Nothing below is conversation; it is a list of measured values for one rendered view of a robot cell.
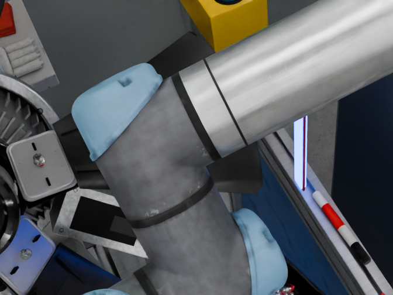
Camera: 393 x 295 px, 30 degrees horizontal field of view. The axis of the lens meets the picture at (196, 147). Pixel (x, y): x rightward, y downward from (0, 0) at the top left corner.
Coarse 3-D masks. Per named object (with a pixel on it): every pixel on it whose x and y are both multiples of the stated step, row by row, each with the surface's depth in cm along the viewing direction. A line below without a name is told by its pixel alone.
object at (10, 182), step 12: (0, 144) 90; (0, 156) 90; (0, 168) 83; (0, 180) 80; (12, 180) 84; (0, 192) 80; (12, 192) 80; (0, 204) 81; (12, 204) 80; (24, 204) 92; (0, 216) 81; (12, 216) 81; (0, 228) 82; (12, 228) 81; (0, 240) 81; (12, 240) 81; (0, 252) 81
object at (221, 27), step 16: (192, 0) 118; (208, 0) 115; (240, 0) 114; (256, 0) 114; (192, 16) 123; (208, 16) 113; (224, 16) 114; (240, 16) 115; (256, 16) 117; (208, 32) 117; (224, 32) 116; (240, 32) 118; (224, 48) 119
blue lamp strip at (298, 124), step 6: (300, 120) 102; (294, 126) 106; (300, 126) 104; (294, 132) 108; (300, 132) 105; (294, 138) 109; (300, 138) 106; (294, 144) 110; (300, 144) 107; (294, 150) 112; (300, 150) 109; (294, 156) 113; (300, 156) 110; (300, 162) 111; (300, 168) 113; (300, 174) 114; (300, 180) 116; (300, 186) 117
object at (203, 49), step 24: (168, 48) 94; (192, 48) 94; (168, 72) 93; (72, 120) 90; (72, 144) 88; (72, 168) 86; (96, 168) 86; (216, 168) 88; (240, 168) 89; (240, 192) 88
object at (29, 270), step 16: (32, 224) 91; (16, 240) 89; (32, 240) 90; (48, 240) 92; (0, 256) 86; (16, 256) 88; (32, 256) 90; (48, 256) 91; (0, 272) 85; (16, 272) 87; (32, 272) 89; (16, 288) 86
